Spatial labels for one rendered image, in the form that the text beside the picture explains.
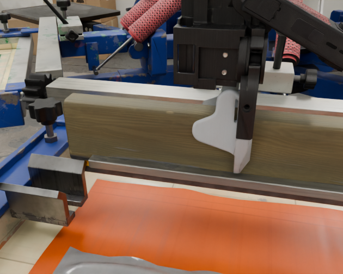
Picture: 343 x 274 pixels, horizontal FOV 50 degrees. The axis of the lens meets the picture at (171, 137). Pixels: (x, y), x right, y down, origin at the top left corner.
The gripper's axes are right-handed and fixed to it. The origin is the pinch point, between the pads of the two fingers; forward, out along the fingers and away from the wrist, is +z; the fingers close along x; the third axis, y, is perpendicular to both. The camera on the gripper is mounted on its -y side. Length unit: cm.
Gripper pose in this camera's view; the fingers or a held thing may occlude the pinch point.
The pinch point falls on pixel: (245, 153)
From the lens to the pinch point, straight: 40.5
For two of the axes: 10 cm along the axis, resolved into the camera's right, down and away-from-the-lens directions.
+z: 0.1, 8.8, 4.7
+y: -9.7, -1.0, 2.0
